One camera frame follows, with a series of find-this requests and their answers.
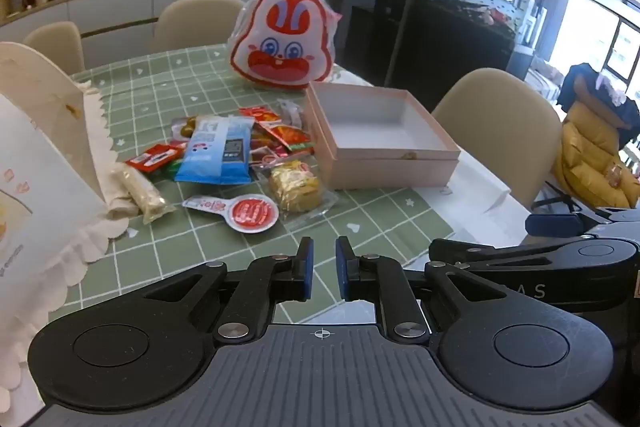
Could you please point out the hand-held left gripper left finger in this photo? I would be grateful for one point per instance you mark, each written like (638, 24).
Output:
(307, 269)

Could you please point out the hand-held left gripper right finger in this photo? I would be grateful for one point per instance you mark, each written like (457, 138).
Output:
(343, 269)

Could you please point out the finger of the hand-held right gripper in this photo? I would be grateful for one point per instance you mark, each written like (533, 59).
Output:
(555, 223)
(460, 252)

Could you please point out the red spoon-shaped jelly cup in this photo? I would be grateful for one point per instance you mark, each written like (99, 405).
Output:
(250, 214)

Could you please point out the yellow cake clear packet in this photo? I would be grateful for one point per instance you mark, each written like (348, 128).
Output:
(295, 187)

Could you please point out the pink cardboard box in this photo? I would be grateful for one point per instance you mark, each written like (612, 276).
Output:
(390, 167)

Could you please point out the orange red snack packet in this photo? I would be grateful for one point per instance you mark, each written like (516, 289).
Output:
(287, 139)

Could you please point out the blue snack packet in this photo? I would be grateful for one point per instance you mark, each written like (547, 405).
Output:
(215, 157)

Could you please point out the small clear packet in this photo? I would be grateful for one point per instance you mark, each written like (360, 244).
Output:
(290, 113)

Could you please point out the beige cracker stick packet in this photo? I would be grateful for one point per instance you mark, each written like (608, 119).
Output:
(145, 197)

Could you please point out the purple packet with brown balls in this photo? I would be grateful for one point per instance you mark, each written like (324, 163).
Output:
(182, 127)

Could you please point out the red chocolate bar packet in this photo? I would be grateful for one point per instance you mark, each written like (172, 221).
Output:
(155, 156)

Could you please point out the black chair base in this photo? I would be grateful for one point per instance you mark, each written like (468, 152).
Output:
(560, 202)

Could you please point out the yellow padded jacket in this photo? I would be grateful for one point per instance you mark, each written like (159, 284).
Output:
(585, 157)

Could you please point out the dark blue jacket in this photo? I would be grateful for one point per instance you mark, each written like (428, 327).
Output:
(575, 82)

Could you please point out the white sofa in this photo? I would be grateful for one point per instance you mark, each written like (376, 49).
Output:
(542, 79)

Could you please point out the black fish tank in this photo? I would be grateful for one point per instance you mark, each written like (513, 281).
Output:
(450, 47)

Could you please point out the glass window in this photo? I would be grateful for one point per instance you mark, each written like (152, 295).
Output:
(590, 17)

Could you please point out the green checked tablecloth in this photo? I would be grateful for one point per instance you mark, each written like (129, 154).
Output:
(200, 82)

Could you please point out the red white rabbit face bag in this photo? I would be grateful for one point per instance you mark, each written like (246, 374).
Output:
(280, 42)

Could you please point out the black water dispenser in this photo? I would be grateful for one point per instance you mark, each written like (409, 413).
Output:
(390, 32)

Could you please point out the white cartoon paper bag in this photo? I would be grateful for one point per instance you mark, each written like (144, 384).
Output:
(40, 207)

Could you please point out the beige chair back left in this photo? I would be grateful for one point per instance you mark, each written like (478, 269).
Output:
(55, 47)

